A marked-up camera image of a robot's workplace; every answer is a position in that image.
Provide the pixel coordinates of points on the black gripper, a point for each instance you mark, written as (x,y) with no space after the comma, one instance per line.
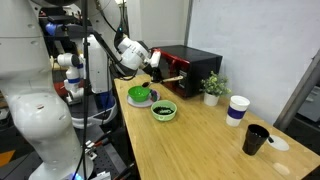
(151,71)

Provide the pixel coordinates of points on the wooden spoon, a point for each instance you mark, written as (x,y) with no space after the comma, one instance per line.
(171,79)

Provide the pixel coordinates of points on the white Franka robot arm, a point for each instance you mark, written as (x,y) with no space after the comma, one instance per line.
(33,110)

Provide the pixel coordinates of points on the bright dark green bowl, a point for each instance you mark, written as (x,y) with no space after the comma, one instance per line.
(138,94)

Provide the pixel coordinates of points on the dark coffee beans pile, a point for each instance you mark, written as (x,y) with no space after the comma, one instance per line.
(163,110)

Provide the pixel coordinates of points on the purple toy utensil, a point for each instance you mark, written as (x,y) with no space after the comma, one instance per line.
(155,92)

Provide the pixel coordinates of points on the teal toy utensil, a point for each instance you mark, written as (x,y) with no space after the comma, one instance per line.
(153,98)

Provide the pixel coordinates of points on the pale lavender round plate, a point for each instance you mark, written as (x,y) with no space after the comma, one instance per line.
(143,104)

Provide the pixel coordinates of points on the red and black microwave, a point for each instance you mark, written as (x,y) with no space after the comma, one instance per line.
(200,66)

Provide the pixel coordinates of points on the small green plant white pot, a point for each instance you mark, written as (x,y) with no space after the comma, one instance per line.
(215,85)

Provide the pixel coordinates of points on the white and blue mobile robot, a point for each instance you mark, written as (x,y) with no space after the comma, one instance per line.
(95,73)

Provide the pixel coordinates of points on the white paper cup blue band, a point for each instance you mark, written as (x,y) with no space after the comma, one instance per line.
(237,110)

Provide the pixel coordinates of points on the black optical breadboard base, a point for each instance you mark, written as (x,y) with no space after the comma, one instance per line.
(110,160)

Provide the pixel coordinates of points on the black plastic cup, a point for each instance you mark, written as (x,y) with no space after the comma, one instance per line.
(254,140)

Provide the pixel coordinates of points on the black equipment shelf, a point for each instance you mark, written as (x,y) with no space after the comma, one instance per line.
(56,23)

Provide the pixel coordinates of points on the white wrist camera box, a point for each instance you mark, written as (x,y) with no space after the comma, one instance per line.
(155,59)

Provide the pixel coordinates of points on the silver metal bracket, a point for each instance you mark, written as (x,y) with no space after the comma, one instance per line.
(89,149)

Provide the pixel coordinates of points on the grey metal frame beam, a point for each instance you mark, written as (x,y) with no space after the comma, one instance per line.
(296,96)

